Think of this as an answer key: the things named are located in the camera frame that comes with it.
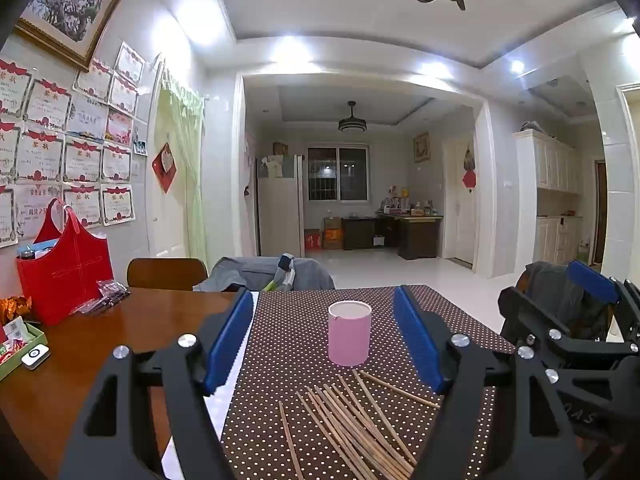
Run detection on white refrigerator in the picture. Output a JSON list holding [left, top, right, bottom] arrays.
[[256, 155, 306, 258]]

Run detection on red diamond door ornament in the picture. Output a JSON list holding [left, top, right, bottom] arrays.
[[152, 142, 177, 193]]

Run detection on clear bag of dark pieces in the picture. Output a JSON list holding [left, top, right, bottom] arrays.
[[75, 280, 130, 317]]

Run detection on cluster of desk bottles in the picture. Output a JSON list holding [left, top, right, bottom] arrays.
[[382, 187, 443, 217]]

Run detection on white interior door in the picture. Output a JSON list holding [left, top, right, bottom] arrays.
[[149, 60, 201, 263], [445, 135, 476, 266]]

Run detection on white wall cabinets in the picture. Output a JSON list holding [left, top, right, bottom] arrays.
[[514, 130, 585, 266]]

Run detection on red tote bag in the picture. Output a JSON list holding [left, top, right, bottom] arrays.
[[16, 199, 115, 326]]

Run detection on brown cardboard box stack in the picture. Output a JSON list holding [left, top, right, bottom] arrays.
[[322, 216, 343, 250]]

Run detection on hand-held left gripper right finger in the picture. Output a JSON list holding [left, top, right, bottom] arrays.
[[393, 285, 587, 480]]

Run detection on dark wooden desk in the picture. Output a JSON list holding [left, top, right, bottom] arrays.
[[375, 212, 445, 261]]

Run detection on green sheer curtain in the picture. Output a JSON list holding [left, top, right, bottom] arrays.
[[160, 67, 208, 266]]

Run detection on barred window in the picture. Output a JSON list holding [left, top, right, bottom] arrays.
[[307, 146, 371, 202]]

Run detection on small white device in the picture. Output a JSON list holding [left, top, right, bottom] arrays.
[[22, 347, 51, 371]]

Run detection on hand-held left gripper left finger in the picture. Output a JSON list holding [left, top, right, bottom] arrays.
[[47, 287, 255, 480]]

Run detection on brown door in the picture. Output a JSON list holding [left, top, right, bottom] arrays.
[[595, 160, 608, 266]]

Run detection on dark low cabinet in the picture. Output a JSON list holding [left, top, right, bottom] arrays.
[[341, 216, 377, 251]]

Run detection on dark grey jacket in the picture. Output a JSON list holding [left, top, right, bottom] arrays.
[[520, 260, 626, 341]]

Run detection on pile of wooden chopsticks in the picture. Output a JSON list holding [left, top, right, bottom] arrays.
[[277, 369, 441, 480]]

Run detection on round ceiling fan lamp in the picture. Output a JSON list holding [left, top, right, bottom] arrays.
[[338, 101, 368, 133]]

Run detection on pink cup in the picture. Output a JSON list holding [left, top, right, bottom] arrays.
[[327, 301, 372, 367]]

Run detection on red hanging door ornament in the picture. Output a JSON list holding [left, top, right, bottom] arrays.
[[461, 144, 477, 192]]

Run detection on wooden chair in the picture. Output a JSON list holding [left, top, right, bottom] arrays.
[[126, 258, 208, 291]]

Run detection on framed blossom painting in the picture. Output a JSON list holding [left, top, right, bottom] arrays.
[[12, 0, 128, 72]]

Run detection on wall of award certificates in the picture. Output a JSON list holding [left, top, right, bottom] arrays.
[[0, 42, 146, 248]]

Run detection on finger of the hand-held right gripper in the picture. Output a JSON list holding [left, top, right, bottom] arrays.
[[498, 286, 640, 368], [566, 260, 640, 343]]

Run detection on orange snack packet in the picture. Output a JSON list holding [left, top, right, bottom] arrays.
[[0, 296, 33, 326]]

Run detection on brown polka dot table mat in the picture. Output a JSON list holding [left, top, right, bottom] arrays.
[[220, 285, 518, 480]]

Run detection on green tray of packets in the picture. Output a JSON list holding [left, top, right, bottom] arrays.
[[0, 320, 50, 381]]

